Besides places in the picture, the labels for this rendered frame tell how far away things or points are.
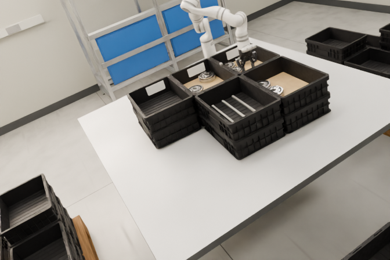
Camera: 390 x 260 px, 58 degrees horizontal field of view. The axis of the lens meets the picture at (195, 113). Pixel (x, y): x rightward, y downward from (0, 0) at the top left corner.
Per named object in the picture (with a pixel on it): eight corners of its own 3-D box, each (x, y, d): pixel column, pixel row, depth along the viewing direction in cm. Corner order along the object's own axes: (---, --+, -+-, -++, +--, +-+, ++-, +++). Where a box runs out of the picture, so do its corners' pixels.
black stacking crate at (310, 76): (243, 92, 208) (239, 75, 202) (284, 72, 215) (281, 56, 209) (285, 119, 175) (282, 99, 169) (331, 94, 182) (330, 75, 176)
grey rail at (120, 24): (85, 40, 369) (83, 36, 367) (217, -14, 421) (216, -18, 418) (87, 42, 361) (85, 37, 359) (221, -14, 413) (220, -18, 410)
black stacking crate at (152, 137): (137, 123, 232) (131, 108, 226) (177, 104, 239) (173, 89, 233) (157, 151, 199) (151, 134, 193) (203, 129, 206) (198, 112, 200)
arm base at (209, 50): (203, 62, 265) (198, 42, 256) (213, 56, 269) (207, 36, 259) (210, 65, 258) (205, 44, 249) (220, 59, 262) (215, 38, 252)
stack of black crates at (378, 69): (344, 98, 291) (342, 61, 274) (369, 83, 300) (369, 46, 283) (388, 115, 259) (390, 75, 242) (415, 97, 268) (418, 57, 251)
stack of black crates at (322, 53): (308, 85, 324) (303, 39, 301) (332, 71, 333) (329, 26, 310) (343, 98, 291) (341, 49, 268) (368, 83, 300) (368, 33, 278)
